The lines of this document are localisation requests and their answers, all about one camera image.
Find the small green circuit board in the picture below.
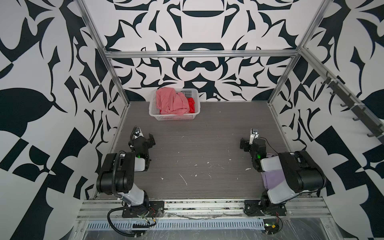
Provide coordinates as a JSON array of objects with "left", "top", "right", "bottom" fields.
[{"left": 264, "top": 218, "right": 283, "bottom": 236}]

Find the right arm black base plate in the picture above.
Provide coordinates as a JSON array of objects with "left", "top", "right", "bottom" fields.
[{"left": 244, "top": 200, "right": 287, "bottom": 217}]

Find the red t shirt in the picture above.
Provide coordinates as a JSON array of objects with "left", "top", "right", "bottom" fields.
[{"left": 187, "top": 98, "right": 196, "bottom": 114}]

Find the black wall hook rack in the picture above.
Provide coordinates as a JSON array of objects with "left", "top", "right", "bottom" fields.
[{"left": 322, "top": 71, "right": 384, "bottom": 145}]

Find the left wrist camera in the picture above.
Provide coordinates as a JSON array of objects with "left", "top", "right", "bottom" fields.
[{"left": 131, "top": 126, "right": 144, "bottom": 140}]

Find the white plastic basket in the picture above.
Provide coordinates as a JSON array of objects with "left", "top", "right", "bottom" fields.
[{"left": 149, "top": 89, "right": 201, "bottom": 121}]

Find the pink t shirt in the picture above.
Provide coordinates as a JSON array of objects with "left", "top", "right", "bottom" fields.
[{"left": 156, "top": 87, "right": 190, "bottom": 116}]

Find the folded purple t shirt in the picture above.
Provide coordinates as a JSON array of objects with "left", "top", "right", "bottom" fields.
[{"left": 261, "top": 154, "right": 285, "bottom": 190}]

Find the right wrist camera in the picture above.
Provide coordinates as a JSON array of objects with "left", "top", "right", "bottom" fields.
[{"left": 249, "top": 129, "right": 259, "bottom": 145}]

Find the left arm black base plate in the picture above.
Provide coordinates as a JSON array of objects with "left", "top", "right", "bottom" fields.
[{"left": 122, "top": 201, "right": 165, "bottom": 218}]

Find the white slotted cable duct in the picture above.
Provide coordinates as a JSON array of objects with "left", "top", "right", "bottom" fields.
[{"left": 85, "top": 218, "right": 266, "bottom": 231}]

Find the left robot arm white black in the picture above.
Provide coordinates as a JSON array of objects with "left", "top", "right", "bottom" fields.
[{"left": 97, "top": 134, "right": 156, "bottom": 208}]

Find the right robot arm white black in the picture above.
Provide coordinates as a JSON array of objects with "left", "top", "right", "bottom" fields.
[{"left": 240, "top": 138, "right": 327, "bottom": 210}]

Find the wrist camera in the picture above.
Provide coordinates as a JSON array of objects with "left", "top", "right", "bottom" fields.
[
  {"left": 131, "top": 126, "right": 144, "bottom": 140},
  {"left": 249, "top": 129, "right": 259, "bottom": 145}
]

